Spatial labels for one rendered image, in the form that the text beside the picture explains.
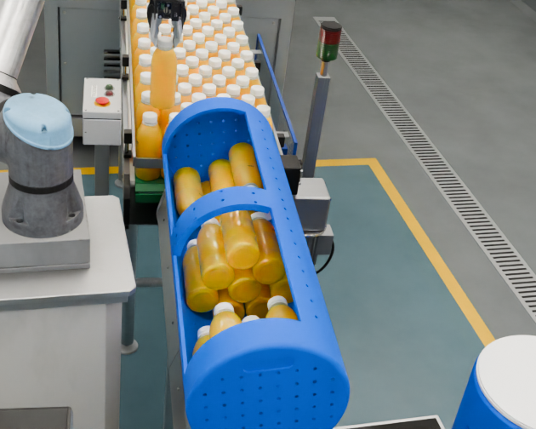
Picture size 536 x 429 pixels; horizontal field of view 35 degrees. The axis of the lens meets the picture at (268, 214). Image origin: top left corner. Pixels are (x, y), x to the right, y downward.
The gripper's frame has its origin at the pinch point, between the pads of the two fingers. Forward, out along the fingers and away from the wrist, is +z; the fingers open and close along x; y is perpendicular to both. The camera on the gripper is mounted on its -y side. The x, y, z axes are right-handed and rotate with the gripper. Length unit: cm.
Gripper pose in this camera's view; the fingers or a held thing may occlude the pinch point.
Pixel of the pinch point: (165, 41)
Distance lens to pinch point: 228.3
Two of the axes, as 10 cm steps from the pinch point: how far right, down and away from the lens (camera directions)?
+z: -1.1, 8.2, 5.6
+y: 1.5, 5.7, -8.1
